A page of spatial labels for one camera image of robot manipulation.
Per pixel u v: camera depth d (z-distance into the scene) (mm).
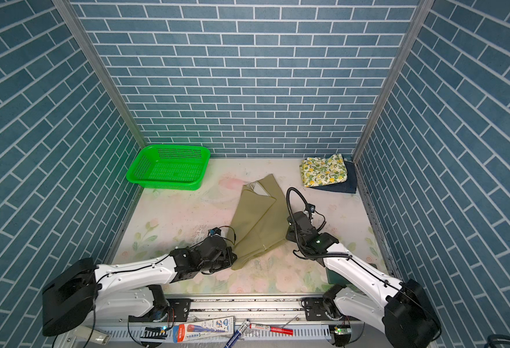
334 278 811
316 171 1079
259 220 943
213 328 693
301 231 626
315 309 737
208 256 632
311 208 738
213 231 773
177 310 732
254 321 735
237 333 685
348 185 1050
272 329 693
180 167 1160
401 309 391
